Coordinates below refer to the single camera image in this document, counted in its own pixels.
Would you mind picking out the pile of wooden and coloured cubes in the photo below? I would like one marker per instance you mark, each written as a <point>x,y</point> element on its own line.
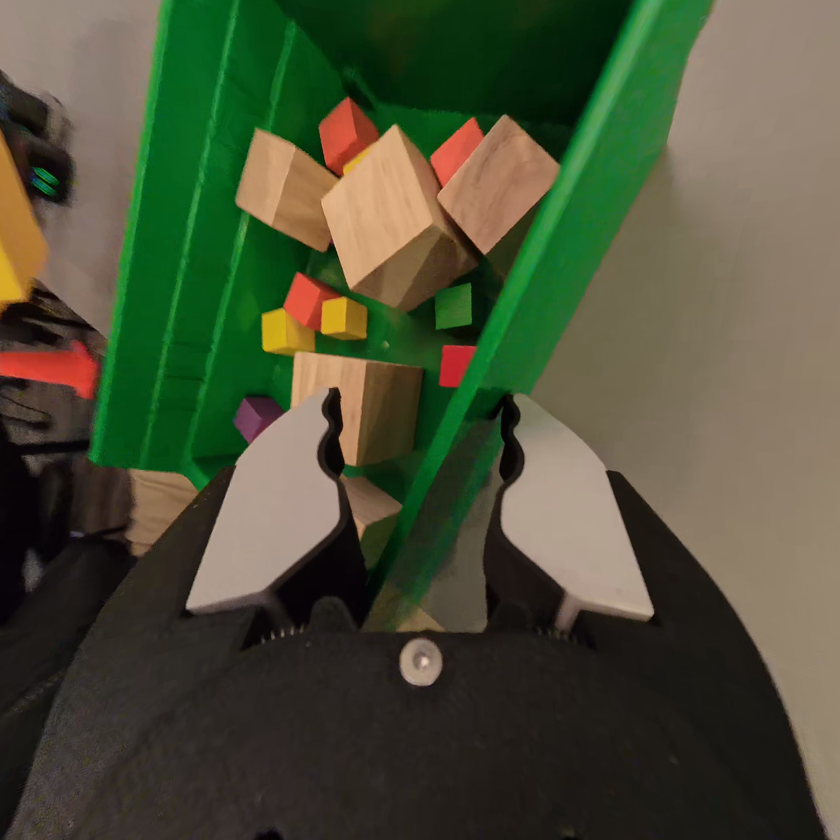
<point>387,210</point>

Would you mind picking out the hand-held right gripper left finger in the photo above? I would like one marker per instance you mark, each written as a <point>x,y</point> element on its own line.
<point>275,512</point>

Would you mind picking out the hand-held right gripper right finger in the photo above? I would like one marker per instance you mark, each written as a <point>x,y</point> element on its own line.
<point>564,525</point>

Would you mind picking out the person's beige pants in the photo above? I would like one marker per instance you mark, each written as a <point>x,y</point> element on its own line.
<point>157,512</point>

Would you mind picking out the yellow plastic box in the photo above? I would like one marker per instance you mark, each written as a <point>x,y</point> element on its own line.
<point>16,236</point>

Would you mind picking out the black device with blue display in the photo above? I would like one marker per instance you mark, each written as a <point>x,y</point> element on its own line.
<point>39,151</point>

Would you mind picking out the green plastic box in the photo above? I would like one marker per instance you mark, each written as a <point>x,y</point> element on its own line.
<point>197,262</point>

